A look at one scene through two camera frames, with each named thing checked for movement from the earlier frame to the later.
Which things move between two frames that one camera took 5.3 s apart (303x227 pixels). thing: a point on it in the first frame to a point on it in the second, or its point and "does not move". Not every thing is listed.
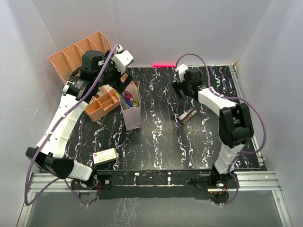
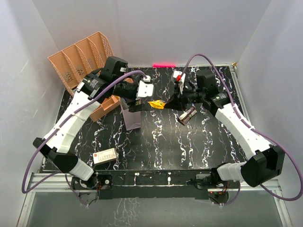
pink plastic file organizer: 67,60 does not move
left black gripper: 119,85 to 133,107
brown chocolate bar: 184,118 does not move
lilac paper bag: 131,115 does not move
